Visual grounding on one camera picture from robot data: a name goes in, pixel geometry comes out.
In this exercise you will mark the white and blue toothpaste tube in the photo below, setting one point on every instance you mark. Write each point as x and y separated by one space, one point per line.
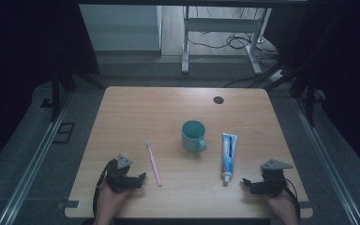
229 153

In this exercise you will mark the black metal stand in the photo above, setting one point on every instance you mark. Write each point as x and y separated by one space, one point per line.
55 93
310 100

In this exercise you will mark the white panel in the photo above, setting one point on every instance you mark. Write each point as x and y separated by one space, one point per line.
118 28

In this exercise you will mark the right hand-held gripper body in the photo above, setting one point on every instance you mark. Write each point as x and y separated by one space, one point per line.
273 181

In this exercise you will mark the aluminium floor rail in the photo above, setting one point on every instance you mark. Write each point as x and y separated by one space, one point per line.
34 162
325 162

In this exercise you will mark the pink toothbrush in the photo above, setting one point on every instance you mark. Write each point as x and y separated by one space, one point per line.
153 164

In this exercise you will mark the white desk frame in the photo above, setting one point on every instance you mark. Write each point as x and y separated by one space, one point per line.
186 37

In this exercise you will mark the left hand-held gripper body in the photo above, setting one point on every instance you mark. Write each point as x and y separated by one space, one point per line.
118 178

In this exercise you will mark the teal cup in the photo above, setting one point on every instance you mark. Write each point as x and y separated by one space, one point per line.
193 137

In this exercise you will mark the white power strip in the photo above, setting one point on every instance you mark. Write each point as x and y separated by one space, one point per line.
277 75

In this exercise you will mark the person's right hand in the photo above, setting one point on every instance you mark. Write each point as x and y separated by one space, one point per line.
282 204

